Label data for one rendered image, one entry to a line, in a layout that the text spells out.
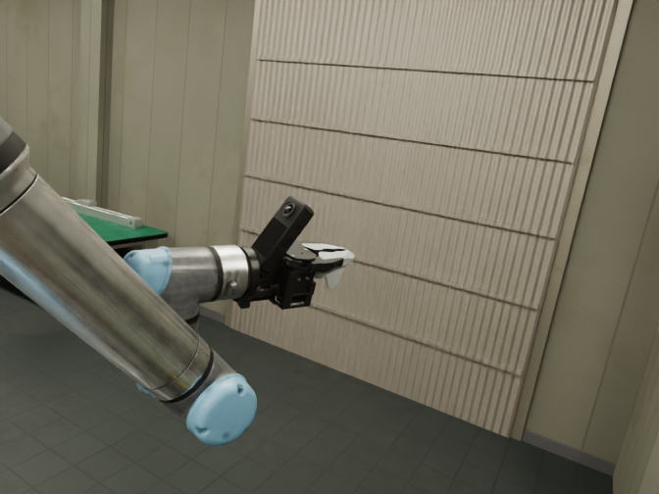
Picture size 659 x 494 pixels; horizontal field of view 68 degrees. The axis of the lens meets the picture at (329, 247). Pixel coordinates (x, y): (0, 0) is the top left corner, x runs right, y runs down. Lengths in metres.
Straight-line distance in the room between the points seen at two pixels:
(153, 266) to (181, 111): 4.08
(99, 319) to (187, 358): 0.10
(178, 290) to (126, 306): 0.17
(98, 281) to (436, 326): 3.13
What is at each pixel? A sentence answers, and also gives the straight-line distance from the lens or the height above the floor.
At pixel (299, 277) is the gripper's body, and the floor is 1.55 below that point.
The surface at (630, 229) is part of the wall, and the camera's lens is 3.24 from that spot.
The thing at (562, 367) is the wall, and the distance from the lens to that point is 3.44.
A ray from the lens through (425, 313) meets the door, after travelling 3.48.
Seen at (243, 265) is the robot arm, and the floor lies 1.58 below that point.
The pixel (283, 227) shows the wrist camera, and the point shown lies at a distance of 0.69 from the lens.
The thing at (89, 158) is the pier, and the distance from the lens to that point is 5.44.
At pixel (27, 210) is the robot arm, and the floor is 1.68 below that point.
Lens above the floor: 1.76
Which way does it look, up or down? 13 degrees down
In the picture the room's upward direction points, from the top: 8 degrees clockwise
